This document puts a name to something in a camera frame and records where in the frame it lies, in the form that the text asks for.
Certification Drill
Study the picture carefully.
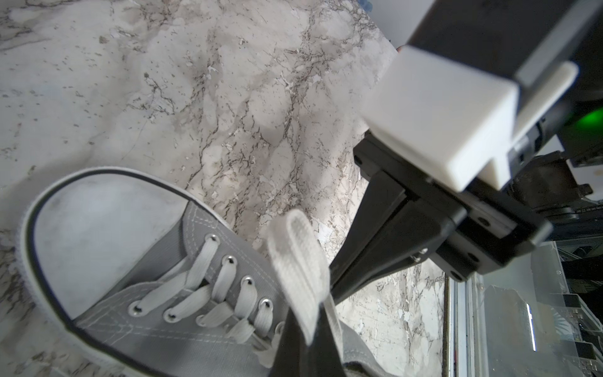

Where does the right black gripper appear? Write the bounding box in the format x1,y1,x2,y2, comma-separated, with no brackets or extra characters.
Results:
331,133,554,303

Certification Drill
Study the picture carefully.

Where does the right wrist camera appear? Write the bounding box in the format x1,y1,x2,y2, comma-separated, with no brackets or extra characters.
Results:
362,0,603,193

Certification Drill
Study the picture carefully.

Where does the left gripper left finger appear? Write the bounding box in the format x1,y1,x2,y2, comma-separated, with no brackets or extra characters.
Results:
269,310,306,377

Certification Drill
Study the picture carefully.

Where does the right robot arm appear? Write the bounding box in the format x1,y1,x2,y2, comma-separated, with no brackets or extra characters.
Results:
331,28,602,303

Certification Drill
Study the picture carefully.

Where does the grey canvas sneaker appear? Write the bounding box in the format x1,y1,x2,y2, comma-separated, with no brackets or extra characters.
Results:
18,167,385,376

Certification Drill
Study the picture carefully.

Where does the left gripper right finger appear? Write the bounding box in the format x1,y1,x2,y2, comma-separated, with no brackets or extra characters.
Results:
308,306,345,377

